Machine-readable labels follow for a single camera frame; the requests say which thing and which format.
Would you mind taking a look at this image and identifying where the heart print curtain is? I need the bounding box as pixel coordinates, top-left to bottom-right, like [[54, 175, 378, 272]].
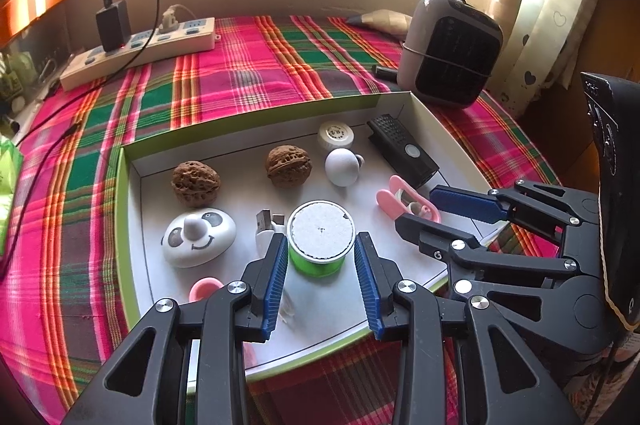
[[465, 0, 608, 116]]

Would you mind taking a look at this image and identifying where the white power strip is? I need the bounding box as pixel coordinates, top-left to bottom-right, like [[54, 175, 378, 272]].
[[59, 17, 221, 92]]

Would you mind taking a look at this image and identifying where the white round jar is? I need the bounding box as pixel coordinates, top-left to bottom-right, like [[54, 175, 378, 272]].
[[317, 119, 353, 150]]

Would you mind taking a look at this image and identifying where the grey fan heater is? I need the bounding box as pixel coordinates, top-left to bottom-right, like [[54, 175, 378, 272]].
[[396, 0, 504, 108]]

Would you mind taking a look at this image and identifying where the beige patterned pouch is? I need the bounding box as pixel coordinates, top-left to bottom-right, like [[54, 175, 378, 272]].
[[345, 10, 413, 37]]

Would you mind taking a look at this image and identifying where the yellow rubber band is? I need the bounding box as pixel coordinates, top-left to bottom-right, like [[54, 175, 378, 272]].
[[596, 197, 640, 333]]

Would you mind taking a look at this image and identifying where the orange box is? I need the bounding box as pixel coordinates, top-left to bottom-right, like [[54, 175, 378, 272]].
[[0, 0, 72, 48]]

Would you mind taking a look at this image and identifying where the green white cardboard box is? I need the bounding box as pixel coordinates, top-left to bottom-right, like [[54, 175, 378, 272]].
[[116, 91, 508, 381]]

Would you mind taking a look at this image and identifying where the white plug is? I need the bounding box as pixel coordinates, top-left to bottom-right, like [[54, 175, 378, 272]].
[[159, 5, 198, 36]]

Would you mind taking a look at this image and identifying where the black charger with cable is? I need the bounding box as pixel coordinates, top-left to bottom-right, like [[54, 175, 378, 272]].
[[0, 0, 160, 276]]

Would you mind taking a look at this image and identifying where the green tissue pack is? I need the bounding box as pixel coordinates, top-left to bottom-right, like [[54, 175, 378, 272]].
[[0, 137, 25, 256]]

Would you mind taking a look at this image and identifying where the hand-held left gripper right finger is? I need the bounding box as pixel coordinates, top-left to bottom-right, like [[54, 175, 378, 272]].
[[352, 231, 583, 425]]

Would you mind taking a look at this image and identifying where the white panda face gadget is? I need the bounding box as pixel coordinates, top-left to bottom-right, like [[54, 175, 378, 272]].
[[161, 207, 237, 268]]

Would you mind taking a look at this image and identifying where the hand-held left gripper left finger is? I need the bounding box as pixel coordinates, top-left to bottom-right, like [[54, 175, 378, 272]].
[[62, 235, 291, 425]]

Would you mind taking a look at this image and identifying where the person's right forearm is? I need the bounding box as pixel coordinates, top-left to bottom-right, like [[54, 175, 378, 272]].
[[562, 337, 638, 411]]

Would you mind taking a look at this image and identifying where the plaid pink green blanket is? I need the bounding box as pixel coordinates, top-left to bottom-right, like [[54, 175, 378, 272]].
[[0, 15, 563, 425]]

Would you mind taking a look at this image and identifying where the round white lamp green base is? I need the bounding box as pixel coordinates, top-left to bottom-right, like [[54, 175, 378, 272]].
[[286, 201, 357, 278]]

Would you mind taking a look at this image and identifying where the black charger adapter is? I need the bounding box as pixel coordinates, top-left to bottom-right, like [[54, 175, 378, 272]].
[[95, 0, 132, 53]]

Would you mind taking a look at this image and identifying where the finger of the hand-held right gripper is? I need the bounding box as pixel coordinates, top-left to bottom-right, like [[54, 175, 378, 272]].
[[429, 179, 601, 257], [394, 214, 583, 326]]

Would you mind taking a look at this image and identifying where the black doorbell unit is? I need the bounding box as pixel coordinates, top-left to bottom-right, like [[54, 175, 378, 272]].
[[366, 114, 441, 188]]

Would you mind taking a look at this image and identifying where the brown walnut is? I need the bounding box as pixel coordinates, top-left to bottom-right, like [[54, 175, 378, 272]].
[[265, 145, 313, 189], [171, 161, 222, 208]]

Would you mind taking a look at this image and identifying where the white mushroom-shaped knob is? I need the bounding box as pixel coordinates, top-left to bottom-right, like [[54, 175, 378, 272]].
[[324, 148, 366, 187]]

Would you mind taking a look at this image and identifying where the pink green clip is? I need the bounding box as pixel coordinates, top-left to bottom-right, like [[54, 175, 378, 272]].
[[189, 277, 225, 304]]

